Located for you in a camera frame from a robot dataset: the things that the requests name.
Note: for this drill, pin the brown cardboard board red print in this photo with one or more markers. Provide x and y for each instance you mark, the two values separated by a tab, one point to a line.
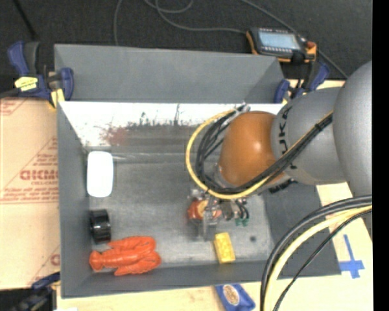
26	206

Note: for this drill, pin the yellow toy brick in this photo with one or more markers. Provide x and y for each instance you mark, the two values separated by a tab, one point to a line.
224	247

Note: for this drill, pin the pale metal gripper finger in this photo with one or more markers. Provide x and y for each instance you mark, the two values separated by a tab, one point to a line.
205	227
213	223

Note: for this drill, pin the red and yellow toy fruit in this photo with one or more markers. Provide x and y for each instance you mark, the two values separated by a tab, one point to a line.
195	210

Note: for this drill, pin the orange toy lobster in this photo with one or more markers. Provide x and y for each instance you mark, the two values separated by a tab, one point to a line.
129	257

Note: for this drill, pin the black tape roll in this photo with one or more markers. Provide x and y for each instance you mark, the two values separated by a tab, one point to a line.
100	227

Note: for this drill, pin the white computer mouse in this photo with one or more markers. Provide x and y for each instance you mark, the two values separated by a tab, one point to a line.
100	174

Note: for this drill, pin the grey metal bin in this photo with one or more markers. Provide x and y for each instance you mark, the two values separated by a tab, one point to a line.
155	212

